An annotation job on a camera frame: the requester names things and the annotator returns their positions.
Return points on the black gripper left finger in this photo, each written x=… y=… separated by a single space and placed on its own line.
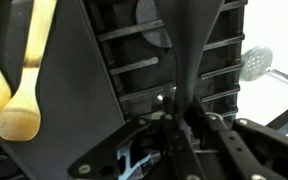
x=76 y=99

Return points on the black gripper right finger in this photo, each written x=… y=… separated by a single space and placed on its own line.
x=203 y=147

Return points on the light wooden spoon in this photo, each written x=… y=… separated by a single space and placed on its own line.
x=20 y=119

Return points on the steel skimmer spoon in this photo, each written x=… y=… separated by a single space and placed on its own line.
x=256 y=62

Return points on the black gas stove top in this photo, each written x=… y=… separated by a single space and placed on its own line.
x=137 y=90

